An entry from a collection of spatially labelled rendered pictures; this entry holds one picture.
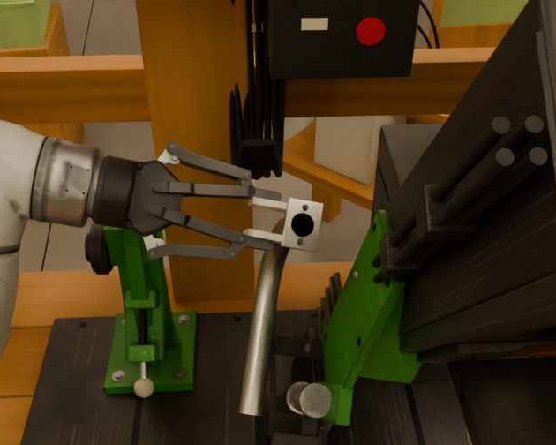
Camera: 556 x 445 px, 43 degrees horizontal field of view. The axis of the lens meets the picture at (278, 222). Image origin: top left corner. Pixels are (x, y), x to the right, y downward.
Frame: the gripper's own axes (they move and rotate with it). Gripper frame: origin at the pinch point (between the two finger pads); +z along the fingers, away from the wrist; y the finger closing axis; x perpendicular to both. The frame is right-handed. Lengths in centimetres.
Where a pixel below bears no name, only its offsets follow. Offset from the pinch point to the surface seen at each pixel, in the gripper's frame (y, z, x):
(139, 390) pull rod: -23.9, -10.8, 23.1
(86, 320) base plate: -16.8, -20.4, 42.1
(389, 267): -4.3, 6.6, -19.6
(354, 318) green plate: -9.2, 9.8, -2.5
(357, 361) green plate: -13.7, 10.1, -4.9
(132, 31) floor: 137, -38, 344
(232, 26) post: 24.9, -8.1, 9.9
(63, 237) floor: 2, -42, 205
